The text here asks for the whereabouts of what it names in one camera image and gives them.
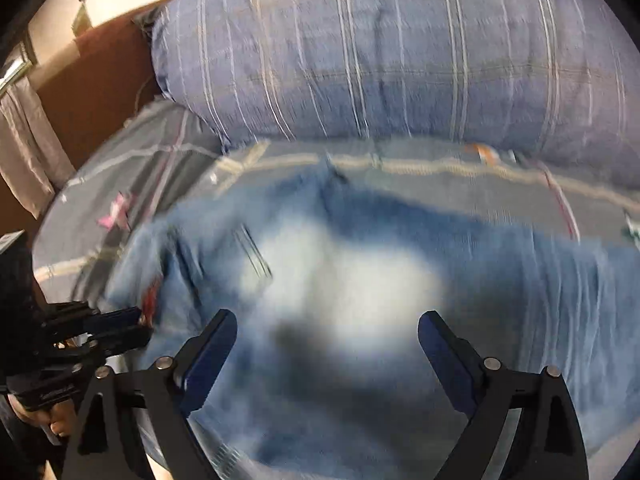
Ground light blue denim jeans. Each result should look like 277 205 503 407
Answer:
104 166 639 479

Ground person's left hand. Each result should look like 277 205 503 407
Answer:
8 394 77 438

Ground beige hanging cloth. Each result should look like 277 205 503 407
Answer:
1 78 76 218

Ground grey patterned bed quilt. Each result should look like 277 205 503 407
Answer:
32 100 639 302

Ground brown wooden headboard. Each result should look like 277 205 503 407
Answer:
1 9 158 232

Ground blue plaid pillow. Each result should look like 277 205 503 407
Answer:
152 0 639 188

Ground wooden window frame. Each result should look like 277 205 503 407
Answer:
0 32 38 96

